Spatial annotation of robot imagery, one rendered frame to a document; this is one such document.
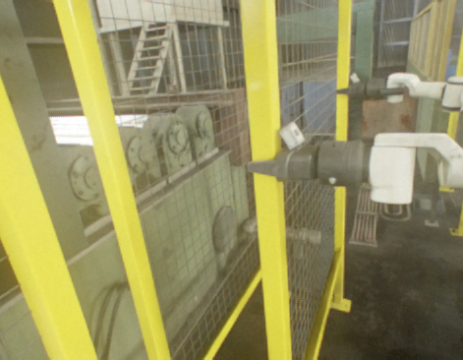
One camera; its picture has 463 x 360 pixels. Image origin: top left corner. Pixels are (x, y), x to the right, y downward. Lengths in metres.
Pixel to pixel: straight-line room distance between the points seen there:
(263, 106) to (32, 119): 0.85
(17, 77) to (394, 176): 1.10
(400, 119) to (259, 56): 5.16
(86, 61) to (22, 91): 0.47
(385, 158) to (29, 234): 0.56
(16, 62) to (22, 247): 0.82
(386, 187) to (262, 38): 0.34
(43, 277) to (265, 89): 0.48
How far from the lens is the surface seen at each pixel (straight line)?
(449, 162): 0.62
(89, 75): 0.81
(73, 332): 0.63
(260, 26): 0.62
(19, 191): 0.51
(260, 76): 0.62
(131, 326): 1.79
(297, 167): 0.61
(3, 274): 1.28
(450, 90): 1.59
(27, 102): 1.25
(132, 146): 1.62
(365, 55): 11.96
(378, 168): 0.60
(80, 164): 1.42
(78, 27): 0.81
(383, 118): 5.69
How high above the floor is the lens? 1.54
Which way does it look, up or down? 21 degrees down
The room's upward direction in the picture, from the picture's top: 6 degrees counter-clockwise
